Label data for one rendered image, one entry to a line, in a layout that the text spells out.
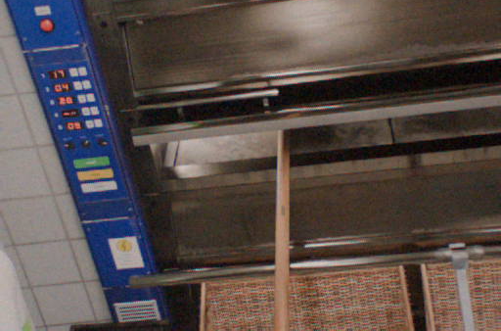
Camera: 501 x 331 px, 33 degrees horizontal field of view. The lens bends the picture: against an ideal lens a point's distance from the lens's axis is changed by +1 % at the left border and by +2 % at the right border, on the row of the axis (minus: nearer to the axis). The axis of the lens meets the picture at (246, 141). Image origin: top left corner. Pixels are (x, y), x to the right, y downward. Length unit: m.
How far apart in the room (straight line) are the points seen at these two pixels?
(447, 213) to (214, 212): 0.61
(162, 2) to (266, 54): 0.27
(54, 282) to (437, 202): 1.08
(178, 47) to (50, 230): 0.67
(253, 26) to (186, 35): 0.16
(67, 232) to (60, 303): 0.26
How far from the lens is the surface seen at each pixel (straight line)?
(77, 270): 2.44
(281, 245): 1.86
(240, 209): 2.25
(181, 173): 2.21
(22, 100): 2.15
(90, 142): 2.13
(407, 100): 1.89
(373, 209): 2.24
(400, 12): 1.97
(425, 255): 1.86
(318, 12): 1.96
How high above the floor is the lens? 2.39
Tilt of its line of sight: 32 degrees down
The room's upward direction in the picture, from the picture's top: 11 degrees counter-clockwise
